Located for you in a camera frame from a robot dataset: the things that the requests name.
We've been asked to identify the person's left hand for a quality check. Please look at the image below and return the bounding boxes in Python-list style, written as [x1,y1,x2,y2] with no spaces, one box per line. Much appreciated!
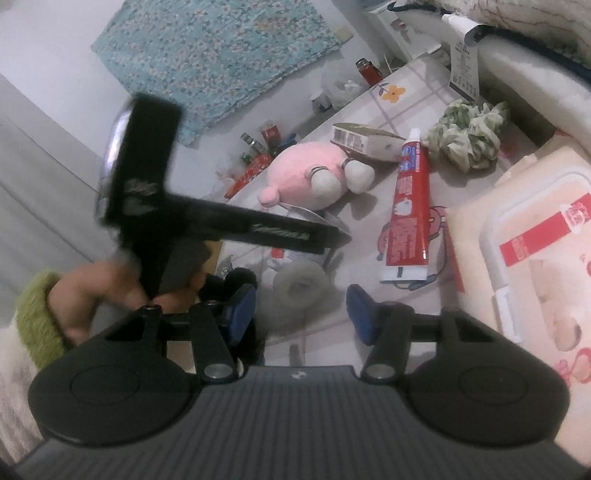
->
[46,259,154,348]

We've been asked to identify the red white toothpaste tube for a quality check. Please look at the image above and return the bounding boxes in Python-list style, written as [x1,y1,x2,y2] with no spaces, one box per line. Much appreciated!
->
[380,128,433,283]

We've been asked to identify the white paper tag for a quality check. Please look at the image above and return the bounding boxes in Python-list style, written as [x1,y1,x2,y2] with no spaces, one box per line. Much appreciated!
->
[449,14,484,103]

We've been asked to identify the pink plush toy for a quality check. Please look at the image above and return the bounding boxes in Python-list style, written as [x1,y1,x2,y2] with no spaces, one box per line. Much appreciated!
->
[257,141,376,209]

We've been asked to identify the clear plastic bottle red label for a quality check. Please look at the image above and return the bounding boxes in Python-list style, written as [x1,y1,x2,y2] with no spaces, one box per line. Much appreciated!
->
[271,265,334,334]

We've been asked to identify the brown cardboard box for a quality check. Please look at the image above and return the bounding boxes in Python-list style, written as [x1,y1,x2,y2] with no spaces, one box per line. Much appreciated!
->
[203,240,227,278]

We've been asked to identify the white plastic bag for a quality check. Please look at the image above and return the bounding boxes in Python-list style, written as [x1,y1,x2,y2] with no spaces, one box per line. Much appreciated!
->
[323,69,365,110]

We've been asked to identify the checked floral bed sheet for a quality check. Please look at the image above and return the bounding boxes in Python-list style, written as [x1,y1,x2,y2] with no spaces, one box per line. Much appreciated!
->
[221,60,555,370]

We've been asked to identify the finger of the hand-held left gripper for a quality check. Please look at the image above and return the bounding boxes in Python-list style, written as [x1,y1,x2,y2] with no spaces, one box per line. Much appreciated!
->
[318,224,353,273]

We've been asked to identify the pink wet wipes pack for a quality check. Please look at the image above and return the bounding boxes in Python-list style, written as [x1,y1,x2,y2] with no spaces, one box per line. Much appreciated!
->
[444,147,591,403]

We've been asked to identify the cream quilted blanket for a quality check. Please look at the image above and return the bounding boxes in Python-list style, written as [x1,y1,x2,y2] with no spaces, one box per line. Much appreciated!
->
[436,0,591,31]

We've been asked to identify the person's left forearm green sleeve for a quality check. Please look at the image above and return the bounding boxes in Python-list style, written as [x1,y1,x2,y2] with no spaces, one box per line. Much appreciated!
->
[15,270,68,370]

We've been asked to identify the green white scrunchie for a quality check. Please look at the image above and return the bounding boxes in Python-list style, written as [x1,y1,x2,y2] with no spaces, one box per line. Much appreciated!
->
[422,99,509,174]

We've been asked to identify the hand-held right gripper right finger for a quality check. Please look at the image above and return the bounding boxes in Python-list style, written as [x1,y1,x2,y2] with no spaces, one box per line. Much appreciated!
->
[346,284,498,384]

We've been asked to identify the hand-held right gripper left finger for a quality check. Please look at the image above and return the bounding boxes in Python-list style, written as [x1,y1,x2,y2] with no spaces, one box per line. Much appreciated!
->
[104,284,257,385]

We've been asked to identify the red snack bag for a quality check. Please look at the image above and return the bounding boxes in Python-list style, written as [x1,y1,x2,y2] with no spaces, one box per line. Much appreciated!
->
[225,154,274,199]

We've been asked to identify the teal floral wall cloth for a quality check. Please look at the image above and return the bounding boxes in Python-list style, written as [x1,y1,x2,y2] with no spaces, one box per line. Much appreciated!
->
[91,0,343,147]

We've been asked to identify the small gold white box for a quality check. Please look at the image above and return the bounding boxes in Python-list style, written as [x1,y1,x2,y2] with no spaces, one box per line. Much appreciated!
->
[331,122,407,163]

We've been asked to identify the red thermos flask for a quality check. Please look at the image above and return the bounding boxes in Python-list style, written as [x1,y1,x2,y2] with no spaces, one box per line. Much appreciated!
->
[355,58,382,86]

